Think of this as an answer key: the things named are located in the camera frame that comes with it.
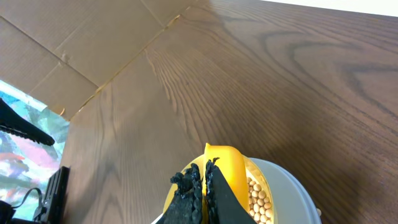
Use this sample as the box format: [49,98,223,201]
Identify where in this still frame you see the white digital kitchen scale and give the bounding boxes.
[150,157,323,224]

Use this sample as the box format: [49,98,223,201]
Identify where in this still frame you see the soybeans in yellow bowl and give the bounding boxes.
[246,169,275,224]

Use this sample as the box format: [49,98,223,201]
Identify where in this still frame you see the brown cardboard panel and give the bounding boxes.
[1,0,189,119]

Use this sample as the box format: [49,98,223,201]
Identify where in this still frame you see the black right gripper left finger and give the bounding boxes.
[156,163,203,224]

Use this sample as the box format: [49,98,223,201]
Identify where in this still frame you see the yellow plastic measuring scoop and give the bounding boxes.
[203,143,249,223]

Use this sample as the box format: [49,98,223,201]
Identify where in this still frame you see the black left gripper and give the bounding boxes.
[1,99,70,224]

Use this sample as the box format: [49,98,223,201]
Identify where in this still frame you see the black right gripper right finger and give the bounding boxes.
[205,157,256,224]

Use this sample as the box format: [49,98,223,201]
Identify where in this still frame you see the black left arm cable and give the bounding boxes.
[11,187,44,210]

